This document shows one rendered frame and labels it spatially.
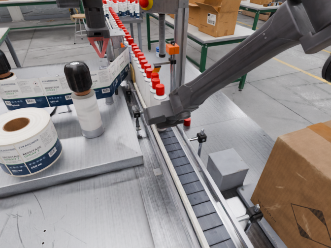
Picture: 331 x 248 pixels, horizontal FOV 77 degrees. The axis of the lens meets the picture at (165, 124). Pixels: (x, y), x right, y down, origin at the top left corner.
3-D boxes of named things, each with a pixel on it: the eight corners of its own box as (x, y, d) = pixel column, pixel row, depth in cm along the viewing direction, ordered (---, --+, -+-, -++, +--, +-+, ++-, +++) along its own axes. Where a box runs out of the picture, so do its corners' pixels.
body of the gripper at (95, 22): (87, 37, 62) (82, 9, 58) (86, 29, 70) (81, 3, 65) (110, 36, 64) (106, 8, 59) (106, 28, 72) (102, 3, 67)
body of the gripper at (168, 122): (152, 111, 76) (155, 105, 69) (179, 107, 79) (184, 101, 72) (156, 129, 75) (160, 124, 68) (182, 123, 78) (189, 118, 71)
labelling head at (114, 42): (109, 73, 134) (101, 30, 118) (129, 70, 137) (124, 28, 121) (111, 82, 124) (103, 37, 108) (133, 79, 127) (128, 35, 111)
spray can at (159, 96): (152, 126, 91) (150, 83, 78) (163, 123, 93) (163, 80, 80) (157, 133, 87) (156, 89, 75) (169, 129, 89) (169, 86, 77)
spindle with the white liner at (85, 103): (82, 126, 91) (61, 59, 72) (103, 123, 93) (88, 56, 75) (82, 139, 84) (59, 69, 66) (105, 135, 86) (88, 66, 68)
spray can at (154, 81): (150, 118, 96) (148, 77, 83) (162, 117, 96) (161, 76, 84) (151, 125, 92) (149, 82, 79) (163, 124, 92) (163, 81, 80)
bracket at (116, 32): (102, 31, 118) (102, 29, 118) (122, 29, 121) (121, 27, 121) (104, 37, 108) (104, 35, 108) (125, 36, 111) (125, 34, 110)
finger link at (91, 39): (91, 60, 69) (85, 30, 63) (90, 53, 74) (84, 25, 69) (112, 58, 71) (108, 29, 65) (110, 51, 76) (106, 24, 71)
